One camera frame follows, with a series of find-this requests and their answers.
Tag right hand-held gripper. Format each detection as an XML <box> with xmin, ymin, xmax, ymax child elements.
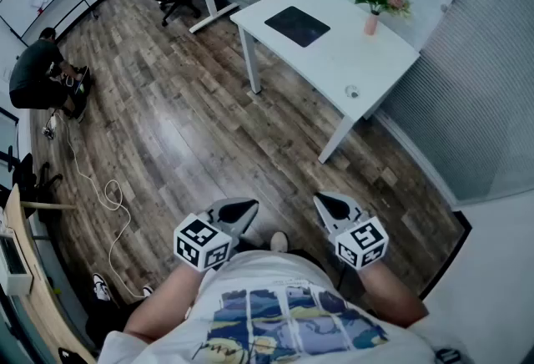
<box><xmin>313</xmin><ymin>192</ymin><xmax>390</xmax><ymax>271</ymax></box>

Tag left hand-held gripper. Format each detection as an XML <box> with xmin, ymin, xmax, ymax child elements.
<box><xmin>173</xmin><ymin>197</ymin><xmax>259</xmax><ymax>273</ymax></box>

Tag black mouse pad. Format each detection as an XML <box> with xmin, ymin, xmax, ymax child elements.
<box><xmin>264</xmin><ymin>5</ymin><xmax>331</xmax><ymax>48</ymax></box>

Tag person's right forearm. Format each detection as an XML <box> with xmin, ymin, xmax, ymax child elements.
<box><xmin>356</xmin><ymin>260</ymin><xmax>431</xmax><ymax>330</ymax></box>

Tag person's left forearm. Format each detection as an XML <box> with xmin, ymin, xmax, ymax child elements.
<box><xmin>123</xmin><ymin>257</ymin><xmax>209</xmax><ymax>345</ymax></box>

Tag person's light shoe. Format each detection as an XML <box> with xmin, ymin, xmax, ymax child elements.
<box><xmin>270</xmin><ymin>230</ymin><xmax>290</xmax><ymax>253</ymax></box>

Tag person's black trousers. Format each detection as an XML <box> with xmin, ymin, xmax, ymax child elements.
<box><xmin>287</xmin><ymin>248</ymin><xmax>329</xmax><ymax>274</ymax></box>

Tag person's white printed shirt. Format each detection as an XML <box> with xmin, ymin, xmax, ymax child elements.
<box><xmin>98</xmin><ymin>249</ymin><xmax>476</xmax><ymax>364</ymax></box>

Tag white desk with angled legs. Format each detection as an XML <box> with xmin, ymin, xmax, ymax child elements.
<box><xmin>229</xmin><ymin>0</ymin><xmax>421</xmax><ymax>165</ymax></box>

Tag pink vase with flowers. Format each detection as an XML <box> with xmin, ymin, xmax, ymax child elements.
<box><xmin>348</xmin><ymin>0</ymin><xmax>413</xmax><ymax>37</ymax></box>

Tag black bag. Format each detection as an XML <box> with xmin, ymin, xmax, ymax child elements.
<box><xmin>62</xmin><ymin>65</ymin><xmax>93</xmax><ymax>121</ymax></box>

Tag white power strip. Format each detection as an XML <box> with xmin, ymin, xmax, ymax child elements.
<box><xmin>41</xmin><ymin>114</ymin><xmax>58</xmax><ymax>141</ymax></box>

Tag wooden desk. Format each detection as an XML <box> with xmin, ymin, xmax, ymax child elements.
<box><xmin>0</xmin><ymin>182</ymin><xmax>98</xmax><ymax>364</ymax></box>

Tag black office chair with armrests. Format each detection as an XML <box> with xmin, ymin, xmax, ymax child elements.
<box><xmin>0</xmin><ymin>151</ymin><xmax>63</xmax><ymax>221</ymax></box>

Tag white microwave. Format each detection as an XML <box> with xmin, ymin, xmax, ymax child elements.
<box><xmin>0</xmin><ymin>228</ymin><xmax>34</xmax><ymax>296</ymax></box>

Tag white floor cable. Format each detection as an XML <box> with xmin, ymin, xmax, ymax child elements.
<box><xmin>53</xmin><ymin>111</ymin><xmax>148</xmax><ymax>299</ymax></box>

